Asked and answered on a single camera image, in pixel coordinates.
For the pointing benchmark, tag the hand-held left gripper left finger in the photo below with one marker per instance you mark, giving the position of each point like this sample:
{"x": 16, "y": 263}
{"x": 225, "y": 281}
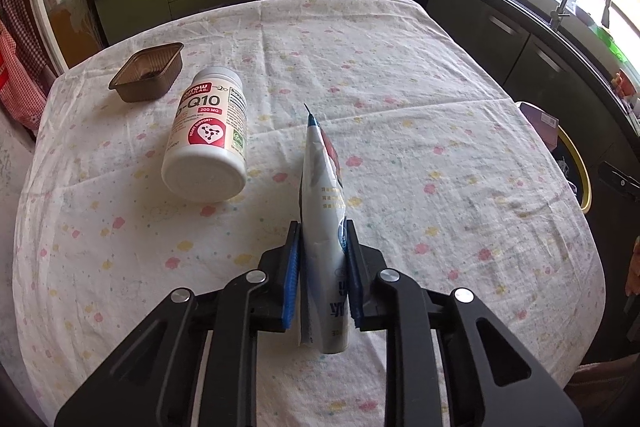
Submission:
{"x": 291, "y": 277}

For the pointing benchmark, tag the purple box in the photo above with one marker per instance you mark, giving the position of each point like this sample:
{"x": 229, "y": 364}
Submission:
{"x": 537, "y": 122}

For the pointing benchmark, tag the white floral tablecloth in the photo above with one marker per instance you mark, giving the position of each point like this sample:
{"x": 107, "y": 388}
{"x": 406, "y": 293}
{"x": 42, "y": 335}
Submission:
{"x": 400, "y": 132}

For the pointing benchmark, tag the yellow-rimmed trash bin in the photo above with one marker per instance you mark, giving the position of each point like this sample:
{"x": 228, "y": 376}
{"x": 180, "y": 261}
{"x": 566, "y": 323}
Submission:
{"x": 581, "y": 167}

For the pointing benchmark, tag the white supplement bottle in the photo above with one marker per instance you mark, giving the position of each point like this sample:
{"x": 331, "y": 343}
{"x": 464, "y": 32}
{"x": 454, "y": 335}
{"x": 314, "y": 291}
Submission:
{"x": 205, "y": 142}

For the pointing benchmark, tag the red checked apron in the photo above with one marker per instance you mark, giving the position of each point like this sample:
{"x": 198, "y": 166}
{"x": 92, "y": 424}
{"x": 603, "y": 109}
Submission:
{"x": 17, "y": 67}

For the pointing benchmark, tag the white soft pouch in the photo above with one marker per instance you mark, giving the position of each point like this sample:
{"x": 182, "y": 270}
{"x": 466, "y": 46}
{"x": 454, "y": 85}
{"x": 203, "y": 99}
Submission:
{"x": 322, "y": 207}

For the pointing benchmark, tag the brown plastic tray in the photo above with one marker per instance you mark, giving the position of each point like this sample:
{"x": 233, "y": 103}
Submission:
{"x": 145, "y": 77}

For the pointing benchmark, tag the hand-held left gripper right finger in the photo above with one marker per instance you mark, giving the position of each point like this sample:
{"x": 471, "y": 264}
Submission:
{"x": 356, "y": 287}

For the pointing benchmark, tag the person's right forearm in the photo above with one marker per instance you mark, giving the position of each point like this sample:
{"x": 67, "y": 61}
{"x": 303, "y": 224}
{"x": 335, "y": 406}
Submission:
{"x": 634, "y": 267}

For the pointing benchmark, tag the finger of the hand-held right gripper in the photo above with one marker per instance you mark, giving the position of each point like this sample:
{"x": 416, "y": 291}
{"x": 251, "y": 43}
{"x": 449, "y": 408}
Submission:
{"x": 620, "y": 179}

